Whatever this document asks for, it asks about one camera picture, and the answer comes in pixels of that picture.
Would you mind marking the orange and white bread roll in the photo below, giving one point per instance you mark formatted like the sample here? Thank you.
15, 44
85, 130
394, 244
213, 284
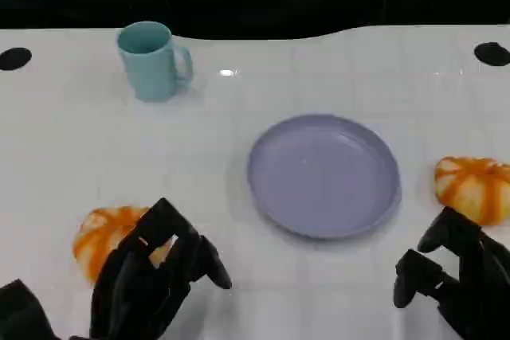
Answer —
99, 236
474, 188

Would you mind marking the pale green mug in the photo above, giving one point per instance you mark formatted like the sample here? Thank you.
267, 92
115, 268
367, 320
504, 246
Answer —
149, 73

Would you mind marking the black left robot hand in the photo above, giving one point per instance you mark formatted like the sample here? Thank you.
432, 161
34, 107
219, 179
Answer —
135, 288

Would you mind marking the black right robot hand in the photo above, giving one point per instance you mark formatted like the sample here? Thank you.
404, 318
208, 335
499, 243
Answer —
482, 288

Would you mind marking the lilac plate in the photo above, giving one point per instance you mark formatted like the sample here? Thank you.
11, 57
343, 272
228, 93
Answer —
322, 177

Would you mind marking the black table grommet hole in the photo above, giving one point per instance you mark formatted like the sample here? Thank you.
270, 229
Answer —
493, 54
14, 59

